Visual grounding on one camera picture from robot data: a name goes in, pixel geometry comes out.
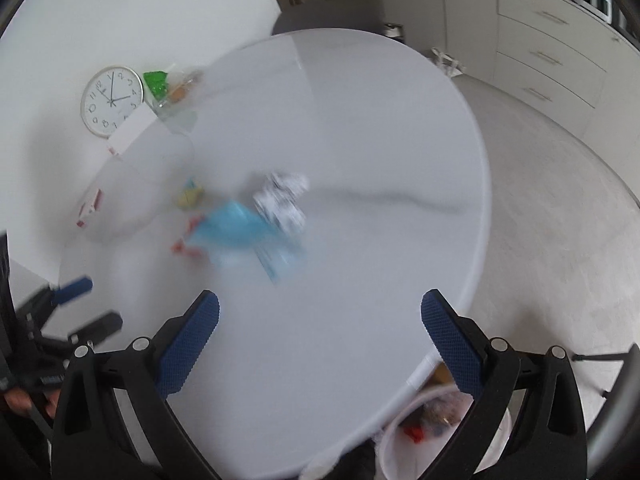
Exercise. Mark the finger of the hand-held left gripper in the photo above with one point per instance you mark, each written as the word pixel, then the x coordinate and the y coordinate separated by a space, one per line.
pixel 100 324
pixel 75 287

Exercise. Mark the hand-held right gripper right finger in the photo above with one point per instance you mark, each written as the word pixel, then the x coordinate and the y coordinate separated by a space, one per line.
pixel 452 345

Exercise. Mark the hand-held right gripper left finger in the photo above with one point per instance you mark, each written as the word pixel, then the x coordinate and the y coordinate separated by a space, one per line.
pixel 187 350

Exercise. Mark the pink plastic bin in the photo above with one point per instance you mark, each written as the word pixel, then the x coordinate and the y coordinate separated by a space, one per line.
pixel 400 455

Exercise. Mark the clear blue printed packet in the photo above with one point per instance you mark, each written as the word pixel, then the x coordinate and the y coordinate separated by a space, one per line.
pixel 279 261

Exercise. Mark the blue face mask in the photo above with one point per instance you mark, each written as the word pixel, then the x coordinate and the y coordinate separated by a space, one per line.
pixel 235 227

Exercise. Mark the small yellow packet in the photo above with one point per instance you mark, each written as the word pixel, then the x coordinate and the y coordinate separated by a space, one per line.
pixel 191 195

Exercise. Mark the white printed paper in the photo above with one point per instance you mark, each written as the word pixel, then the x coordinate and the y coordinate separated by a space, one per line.
pixel 280 200

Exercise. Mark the person's left hand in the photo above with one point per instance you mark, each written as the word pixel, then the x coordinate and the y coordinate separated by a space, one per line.
pixel 17 401

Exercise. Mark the small red white box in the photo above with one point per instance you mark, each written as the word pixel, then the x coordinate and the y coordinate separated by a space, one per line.
pixel 90 208

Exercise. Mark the white flat box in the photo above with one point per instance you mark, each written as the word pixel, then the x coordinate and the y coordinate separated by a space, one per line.
pixel 132 130

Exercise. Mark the green plastic wrapper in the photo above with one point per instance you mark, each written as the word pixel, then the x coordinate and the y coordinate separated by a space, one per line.
pixel 157 82

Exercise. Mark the clear plastic food bag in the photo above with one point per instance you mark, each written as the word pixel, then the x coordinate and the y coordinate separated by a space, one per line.
pixel 184 86

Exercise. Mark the white folded rack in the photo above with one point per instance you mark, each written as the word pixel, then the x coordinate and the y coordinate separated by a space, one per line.
pixel 448 62

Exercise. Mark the beige drawer cabinet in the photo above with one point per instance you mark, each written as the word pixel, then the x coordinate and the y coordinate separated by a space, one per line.
pixel 550 55

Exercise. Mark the grey chair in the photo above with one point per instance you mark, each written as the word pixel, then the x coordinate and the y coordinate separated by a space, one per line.
pixel 330 12

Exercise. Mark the round white wall clock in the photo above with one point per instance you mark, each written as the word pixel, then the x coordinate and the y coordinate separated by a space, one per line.
pixel 112 101

